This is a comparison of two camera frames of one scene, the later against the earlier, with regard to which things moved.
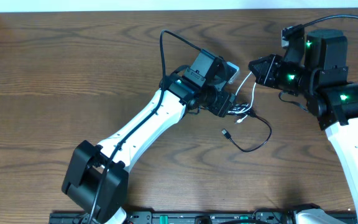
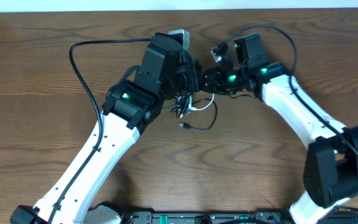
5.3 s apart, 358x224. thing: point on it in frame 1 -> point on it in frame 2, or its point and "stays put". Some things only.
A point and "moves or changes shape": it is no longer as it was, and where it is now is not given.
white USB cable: [240, 120] moves or changes shape
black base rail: [252, 217] stays put
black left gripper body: [226, 104] -> [191, 75]
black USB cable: [252, 113] -> [188, 126]
